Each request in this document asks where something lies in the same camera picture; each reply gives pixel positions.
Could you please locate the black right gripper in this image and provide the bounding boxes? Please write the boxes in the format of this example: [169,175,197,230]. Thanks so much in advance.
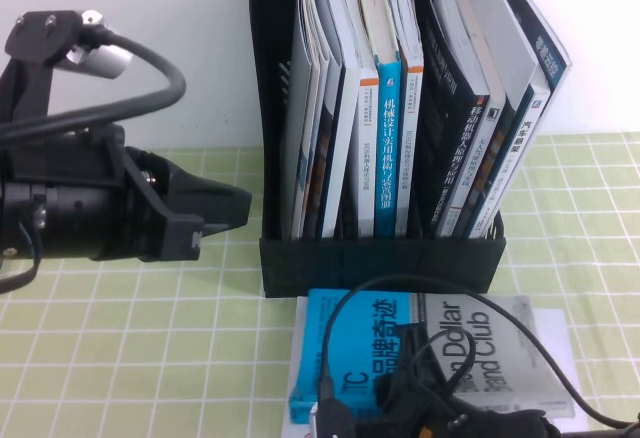
[349,324,551,438]

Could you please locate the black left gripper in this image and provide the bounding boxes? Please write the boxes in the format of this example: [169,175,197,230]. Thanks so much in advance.
[92,125,252,263]

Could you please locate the cyan and grey cover book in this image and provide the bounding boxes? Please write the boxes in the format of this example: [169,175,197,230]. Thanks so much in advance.
[288,287,576,422]

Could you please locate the black plastic book holder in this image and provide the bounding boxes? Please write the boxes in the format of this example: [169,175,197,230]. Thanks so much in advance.
[248,0,507,300]

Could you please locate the white spine orange band book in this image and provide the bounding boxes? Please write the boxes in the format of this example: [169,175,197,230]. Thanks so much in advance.
[337,0,381,239]

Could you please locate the blue spine book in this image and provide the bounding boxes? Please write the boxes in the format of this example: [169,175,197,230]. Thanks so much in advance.
[353,0,404,239]

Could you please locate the white spine navy cover book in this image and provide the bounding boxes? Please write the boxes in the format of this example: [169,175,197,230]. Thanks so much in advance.
[467,82,551,238]

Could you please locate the black spine book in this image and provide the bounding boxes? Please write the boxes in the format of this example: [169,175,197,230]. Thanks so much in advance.
[417,0,491,238]

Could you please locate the dark thin book orange mark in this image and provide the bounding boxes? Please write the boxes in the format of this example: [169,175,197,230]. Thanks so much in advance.
[462,0,540,237]

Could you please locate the thin brochure with orange photo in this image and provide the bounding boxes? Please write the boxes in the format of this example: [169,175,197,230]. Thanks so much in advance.
[298,0,346,239]

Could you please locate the white brochure with orange trucks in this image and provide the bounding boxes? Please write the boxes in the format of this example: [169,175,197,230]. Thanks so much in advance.
[280,295,587,438]

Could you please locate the grey cover magazine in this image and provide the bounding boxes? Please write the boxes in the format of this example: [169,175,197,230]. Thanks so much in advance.
[289,0,326,239]

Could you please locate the green checked tablecloth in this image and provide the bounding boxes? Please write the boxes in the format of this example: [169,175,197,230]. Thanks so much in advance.
[0,132,640,438]

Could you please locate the large dark blue magazine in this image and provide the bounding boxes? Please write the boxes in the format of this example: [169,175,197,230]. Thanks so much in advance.
[487,0,573,109]

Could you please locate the short looped right arm cable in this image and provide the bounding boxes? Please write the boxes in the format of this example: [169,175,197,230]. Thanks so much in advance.
[412,335,479,394]

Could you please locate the long black right arm cable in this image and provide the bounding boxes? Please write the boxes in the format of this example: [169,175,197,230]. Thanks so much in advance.
[319,275,640,429]

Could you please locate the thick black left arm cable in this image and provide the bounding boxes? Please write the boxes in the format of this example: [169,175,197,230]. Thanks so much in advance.
[0,27,188,145]

